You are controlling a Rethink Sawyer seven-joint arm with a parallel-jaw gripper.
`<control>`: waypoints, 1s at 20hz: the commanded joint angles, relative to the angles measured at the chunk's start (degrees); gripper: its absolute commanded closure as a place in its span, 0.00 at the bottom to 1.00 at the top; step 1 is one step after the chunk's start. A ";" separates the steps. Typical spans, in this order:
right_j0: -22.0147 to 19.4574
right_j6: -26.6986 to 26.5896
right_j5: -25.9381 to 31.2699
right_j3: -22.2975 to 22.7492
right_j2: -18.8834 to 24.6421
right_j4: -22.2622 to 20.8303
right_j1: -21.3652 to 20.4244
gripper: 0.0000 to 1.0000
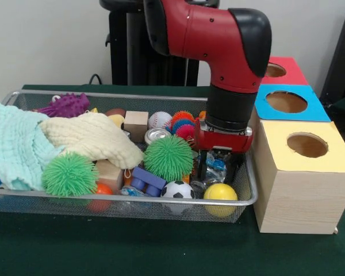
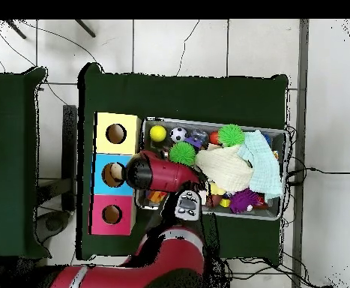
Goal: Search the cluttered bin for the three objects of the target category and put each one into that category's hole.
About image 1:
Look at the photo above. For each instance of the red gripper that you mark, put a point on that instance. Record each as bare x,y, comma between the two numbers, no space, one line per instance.
224,142

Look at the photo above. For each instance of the clear packet with blue toys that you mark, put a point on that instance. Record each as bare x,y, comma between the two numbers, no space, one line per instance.
215,168

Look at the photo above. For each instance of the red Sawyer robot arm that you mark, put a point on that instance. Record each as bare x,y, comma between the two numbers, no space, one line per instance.
207,34

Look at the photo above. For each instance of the wooden box with three holes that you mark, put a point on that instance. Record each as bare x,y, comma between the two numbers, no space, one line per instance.
299,201

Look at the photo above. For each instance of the silver mesh bin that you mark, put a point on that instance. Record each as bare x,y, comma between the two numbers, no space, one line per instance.
132,207

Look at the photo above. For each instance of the yellow foam ball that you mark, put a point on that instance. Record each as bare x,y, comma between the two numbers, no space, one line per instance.
220,198

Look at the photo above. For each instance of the small soccer ball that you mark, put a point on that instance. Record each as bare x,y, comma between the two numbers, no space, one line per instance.
177,190

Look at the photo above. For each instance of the green spiky rubber ball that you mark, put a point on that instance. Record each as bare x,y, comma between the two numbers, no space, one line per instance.
169,157
69,175

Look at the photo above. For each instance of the purple toy building block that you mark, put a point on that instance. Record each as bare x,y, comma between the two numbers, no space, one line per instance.
147,176

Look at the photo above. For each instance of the small baseball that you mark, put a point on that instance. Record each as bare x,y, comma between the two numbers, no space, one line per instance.
159,120

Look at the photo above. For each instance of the wooden cube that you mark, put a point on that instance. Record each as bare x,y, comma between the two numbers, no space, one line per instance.
135,123

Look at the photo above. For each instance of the cream cloth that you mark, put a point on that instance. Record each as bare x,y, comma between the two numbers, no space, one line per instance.
89,135

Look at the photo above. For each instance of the purple spiky rubber toy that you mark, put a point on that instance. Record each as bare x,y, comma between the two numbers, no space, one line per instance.
67,105

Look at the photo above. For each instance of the mint green cloth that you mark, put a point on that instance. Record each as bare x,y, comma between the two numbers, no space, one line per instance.
11,143

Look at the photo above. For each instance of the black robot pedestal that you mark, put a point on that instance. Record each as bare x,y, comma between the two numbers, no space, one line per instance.
119,57

